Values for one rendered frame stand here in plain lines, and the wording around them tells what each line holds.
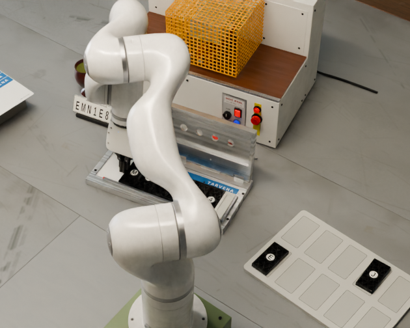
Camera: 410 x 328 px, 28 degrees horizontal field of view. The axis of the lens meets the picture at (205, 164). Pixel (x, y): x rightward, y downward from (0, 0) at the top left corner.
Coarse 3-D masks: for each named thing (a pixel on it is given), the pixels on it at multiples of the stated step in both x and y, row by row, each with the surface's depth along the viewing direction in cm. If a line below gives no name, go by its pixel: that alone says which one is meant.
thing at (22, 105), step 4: (0, 72) 259; (24, 100) 259; (20, 104) 258; (24, 104) 260; (12, 108) 257; (16, 108) 258; (20, 108) 259; (24, 108) 261; (8, 112) 256; (12, 112) 257; (16, 112) 259; (0, 116) 254; (4, 116) 256; (8, 116) 257; (0, 120) 255; (4, 120) 256
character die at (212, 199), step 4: (212, 188) 233; (216, 188) 233; (208, 192) 232; (212, 192) 232; (216, 192) 232; (220, 192) 232; (224, 192) 232; (208, 196) 231; (212, 196) 231; (216, 196) 231; (220, 196) 231; (212, 200) 229; (216, 200) 230; (212, 204) 228; (216, 204) 228
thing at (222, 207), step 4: (228, 192) 231; (224, 196) 230; (228, 196) 231; (232, 196) 230; (220, 200) 229; (224, 200) 229; (228, 200) 229; (220, 204) 228; (224, 204) 228; (228, 204) 228; (216, 208) 227; (220, 208) 227; (224, 208) 227; (220, 212) 226; (224, 212) 226; (220, 216) 225
